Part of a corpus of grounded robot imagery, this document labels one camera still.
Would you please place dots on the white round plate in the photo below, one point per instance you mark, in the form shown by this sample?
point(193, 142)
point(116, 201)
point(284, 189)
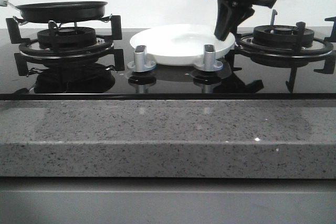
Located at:
point(180, 44)

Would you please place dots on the silver stove knob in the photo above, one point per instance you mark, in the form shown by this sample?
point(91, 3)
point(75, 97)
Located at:
point(208, 63)
point(140, 62)

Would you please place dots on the left black gas burner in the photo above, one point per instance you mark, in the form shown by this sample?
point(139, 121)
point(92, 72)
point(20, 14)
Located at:
point(68, 37)

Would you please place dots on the grey cabinet front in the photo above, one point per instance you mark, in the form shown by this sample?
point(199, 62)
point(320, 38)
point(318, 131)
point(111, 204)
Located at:
point(71, 200)

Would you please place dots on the left black pan support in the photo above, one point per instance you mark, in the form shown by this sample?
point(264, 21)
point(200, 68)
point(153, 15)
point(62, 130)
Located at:
point(30, 51)

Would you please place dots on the right silver stove knob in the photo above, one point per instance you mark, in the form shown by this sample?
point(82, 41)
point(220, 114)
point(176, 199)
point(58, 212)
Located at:
point(208, 63)

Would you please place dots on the left silver stove knob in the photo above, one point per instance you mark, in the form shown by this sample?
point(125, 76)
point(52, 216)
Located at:
point(140, 62)

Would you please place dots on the black glass cooktop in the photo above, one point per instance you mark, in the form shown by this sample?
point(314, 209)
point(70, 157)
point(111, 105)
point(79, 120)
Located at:
point(108, 78)

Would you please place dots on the black frying pan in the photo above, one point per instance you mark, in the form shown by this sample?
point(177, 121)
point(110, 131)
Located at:
point(62, 12)

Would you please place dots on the black gas burner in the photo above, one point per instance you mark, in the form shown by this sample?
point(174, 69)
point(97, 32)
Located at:
point(68, 37)
point(276, 36)

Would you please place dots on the right black gas burner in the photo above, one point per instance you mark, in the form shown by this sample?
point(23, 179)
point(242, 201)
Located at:
point(276, 36)

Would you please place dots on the right black pan support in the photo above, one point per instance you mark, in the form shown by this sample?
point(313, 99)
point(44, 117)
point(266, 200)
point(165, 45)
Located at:
point(307, 49)

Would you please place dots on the black pan support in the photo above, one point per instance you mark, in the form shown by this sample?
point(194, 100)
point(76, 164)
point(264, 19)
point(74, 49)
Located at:
point(30, 51)
point(307, 49)

